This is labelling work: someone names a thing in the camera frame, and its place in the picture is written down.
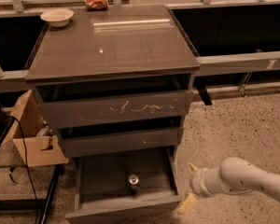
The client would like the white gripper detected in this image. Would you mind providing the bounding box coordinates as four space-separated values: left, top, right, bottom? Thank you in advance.
175 162 222 215

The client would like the redbull can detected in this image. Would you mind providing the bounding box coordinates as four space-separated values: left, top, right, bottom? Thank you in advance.
128 175 140 194

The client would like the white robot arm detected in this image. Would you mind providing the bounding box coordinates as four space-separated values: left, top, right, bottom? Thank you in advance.
176 157 280 215

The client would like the open bottom grey drawer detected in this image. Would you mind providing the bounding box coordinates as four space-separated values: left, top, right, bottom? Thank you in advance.
65 147 182 224

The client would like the middle grey drawer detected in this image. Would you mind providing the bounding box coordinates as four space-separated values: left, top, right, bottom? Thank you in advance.
57 127 184 158

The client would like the dark grey drawer cabinet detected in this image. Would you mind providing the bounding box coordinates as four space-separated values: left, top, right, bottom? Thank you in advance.
23 4 201 161

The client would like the top grey drawer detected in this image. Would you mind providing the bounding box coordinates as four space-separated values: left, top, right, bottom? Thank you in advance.
35 90 192 129

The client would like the cardboard box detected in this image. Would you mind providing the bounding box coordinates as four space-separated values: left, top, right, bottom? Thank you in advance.
4 90 68 167

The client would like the red snack bag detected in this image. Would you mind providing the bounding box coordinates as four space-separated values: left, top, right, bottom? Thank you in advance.
84 0 108 10

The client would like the white bowl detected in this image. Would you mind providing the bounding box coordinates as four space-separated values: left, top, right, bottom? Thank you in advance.
40 8 74 28

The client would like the grey window ledge rail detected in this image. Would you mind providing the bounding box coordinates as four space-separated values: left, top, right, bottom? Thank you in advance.
196 51 280 77

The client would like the black cable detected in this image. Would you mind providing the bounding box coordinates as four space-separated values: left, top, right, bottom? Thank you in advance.
7 115 41 224

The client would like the black metal cart frame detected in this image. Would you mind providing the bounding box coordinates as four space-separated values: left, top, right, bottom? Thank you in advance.
0 108 64 224

